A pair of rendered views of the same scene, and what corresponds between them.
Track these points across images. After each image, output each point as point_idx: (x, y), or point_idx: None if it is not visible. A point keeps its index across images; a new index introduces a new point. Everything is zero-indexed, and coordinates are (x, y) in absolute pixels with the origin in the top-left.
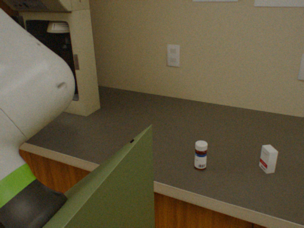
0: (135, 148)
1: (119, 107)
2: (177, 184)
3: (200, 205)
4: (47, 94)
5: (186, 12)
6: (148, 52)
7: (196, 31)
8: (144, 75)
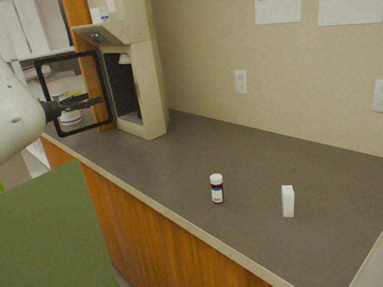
0: (43, 178)
1: (183, 133)
2: (185, 214)
3: (200, 238)
4: (3, 128)
5: (251, 36)
6: (218, 78)
7: (261, 56)
8: (216, 102)
